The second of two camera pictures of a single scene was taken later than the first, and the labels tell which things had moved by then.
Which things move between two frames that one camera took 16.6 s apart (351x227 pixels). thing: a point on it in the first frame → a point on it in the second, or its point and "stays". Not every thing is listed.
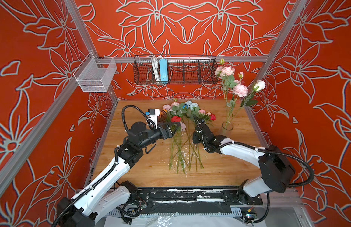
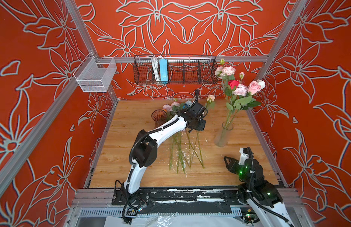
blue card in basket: x=163 y=73 stays
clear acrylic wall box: x=95 y=74 stays
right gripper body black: x=196 y=139 → x=241 y=170
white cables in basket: x=156 y=67 stays
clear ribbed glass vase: x=227 y=128 stays
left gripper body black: x=164 y=135 → x=197 y=124
